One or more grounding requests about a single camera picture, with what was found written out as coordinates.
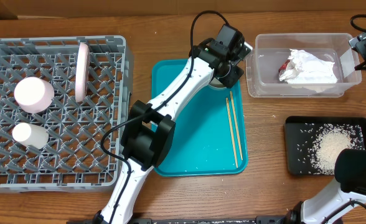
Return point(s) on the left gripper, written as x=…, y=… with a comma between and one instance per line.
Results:
x=231, y=76

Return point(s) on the grey saucer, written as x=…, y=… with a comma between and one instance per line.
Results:
x=216, y=85

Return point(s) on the wooden chopstick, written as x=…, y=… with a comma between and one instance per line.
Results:
x=231, y=132
x=236, y=125

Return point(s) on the red snack wrapper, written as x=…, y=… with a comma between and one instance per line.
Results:
x=282, y=69

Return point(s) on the white napkin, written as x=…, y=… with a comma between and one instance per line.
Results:
x=305, y=70

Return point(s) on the pile of rice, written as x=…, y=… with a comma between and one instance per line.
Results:
x=319, y=145

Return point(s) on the large white plate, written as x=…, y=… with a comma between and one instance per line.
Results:
x=81, y=74

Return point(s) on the white cup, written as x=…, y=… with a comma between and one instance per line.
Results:
x=30, y=135

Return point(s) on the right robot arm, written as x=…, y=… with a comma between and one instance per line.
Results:
x=347, y=189

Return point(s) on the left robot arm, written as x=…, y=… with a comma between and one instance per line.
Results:
x=143, y=141

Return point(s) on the grey dishwasher rack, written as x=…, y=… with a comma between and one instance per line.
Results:
x=72, y=160

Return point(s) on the clear plastic bin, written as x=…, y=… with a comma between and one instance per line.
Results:
x=272, y=50

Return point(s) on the teal plastic tray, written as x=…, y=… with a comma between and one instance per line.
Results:
x=202, y=143

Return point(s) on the black tray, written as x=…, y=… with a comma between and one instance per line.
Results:
x=291, y=131

